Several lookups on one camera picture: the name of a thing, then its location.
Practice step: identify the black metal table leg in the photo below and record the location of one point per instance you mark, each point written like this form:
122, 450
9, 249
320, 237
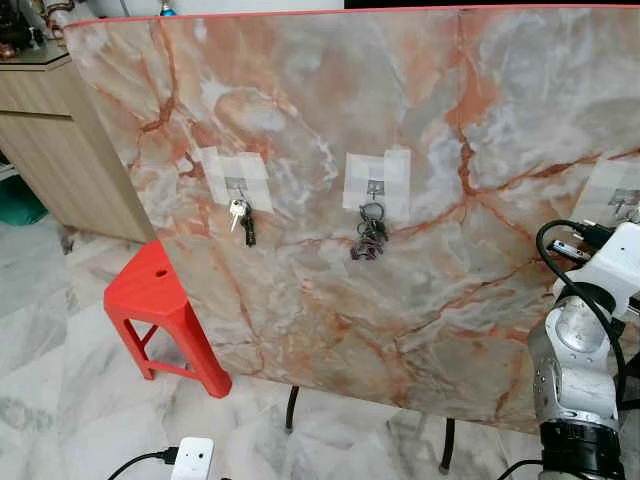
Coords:
447, 445
292, 410

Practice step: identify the marble board with red edge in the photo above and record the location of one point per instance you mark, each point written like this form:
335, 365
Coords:
400, 100

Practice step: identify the black television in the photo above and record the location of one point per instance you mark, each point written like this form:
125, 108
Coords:
400, 3

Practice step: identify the silver key with black fob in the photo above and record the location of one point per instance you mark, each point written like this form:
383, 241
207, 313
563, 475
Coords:
238, 210

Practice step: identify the red plastic stool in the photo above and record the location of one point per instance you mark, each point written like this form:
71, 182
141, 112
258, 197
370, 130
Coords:
150, 290

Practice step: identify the blue and gold trophy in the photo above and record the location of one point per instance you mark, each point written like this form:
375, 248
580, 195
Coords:
168, 8

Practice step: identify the light wooden cabinet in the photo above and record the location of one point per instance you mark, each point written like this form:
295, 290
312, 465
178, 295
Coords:
50, 150

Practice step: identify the green storage bin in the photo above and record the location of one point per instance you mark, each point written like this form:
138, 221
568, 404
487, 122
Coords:
20, 205

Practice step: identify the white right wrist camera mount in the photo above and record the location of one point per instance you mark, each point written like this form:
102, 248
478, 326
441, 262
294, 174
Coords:
615, 270

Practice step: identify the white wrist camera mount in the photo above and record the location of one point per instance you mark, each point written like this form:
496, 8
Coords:
193, 458
615, 270

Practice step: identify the silver adhesive wall hook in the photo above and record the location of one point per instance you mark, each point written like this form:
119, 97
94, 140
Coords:
375, 190
236, 188
622, 195

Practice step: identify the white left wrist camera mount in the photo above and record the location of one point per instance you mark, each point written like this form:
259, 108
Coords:
193, 458

